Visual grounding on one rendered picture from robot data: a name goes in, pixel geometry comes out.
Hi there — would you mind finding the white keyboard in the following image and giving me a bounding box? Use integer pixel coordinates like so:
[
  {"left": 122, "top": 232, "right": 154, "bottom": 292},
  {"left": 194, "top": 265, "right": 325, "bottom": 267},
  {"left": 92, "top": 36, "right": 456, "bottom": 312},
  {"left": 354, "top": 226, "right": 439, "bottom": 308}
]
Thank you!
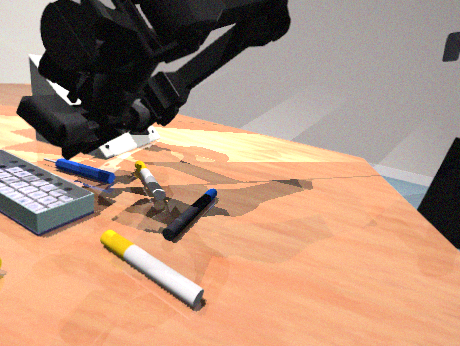
[{"left": 0, "top": 149, "right": 94, "bottom": 237}]

